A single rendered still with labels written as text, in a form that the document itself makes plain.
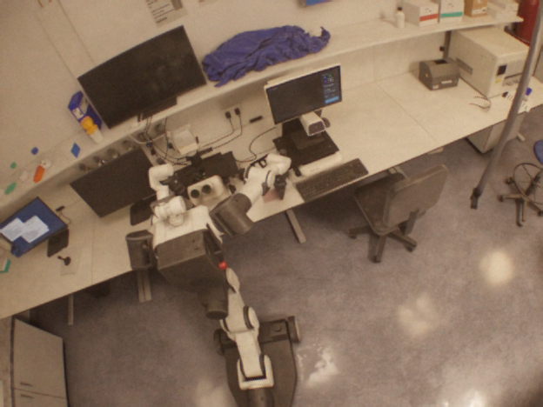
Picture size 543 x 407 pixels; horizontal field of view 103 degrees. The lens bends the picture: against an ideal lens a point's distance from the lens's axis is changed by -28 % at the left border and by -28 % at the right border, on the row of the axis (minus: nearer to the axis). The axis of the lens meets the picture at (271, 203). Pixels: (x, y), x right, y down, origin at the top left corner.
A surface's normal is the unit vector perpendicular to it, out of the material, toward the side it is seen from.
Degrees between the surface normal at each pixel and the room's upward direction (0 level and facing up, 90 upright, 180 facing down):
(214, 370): 0
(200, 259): 81
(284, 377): 0
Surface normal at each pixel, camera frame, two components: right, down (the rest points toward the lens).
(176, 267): 0.26, 0.65
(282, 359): -0.21, -0.57
